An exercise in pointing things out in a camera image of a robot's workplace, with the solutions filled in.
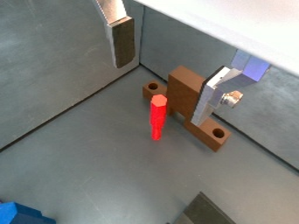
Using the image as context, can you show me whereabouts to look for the black angle bracket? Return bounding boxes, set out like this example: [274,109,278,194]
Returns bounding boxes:
[168,192,236,224]

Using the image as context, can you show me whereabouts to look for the blue block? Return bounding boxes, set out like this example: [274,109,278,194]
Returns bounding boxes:
[0,202,56,224]

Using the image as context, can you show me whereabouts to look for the brown T-shaped block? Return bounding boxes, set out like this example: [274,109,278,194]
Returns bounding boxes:
[143,66,231,151]

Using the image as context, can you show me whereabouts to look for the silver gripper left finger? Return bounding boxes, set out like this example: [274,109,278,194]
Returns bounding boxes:
[93,0,136,68]

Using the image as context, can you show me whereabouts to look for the red hexagonal peg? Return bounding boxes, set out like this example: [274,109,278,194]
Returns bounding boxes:
[149,94,167,141]

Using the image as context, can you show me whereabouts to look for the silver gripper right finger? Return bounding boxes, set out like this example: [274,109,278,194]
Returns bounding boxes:
[191,50,270,126]

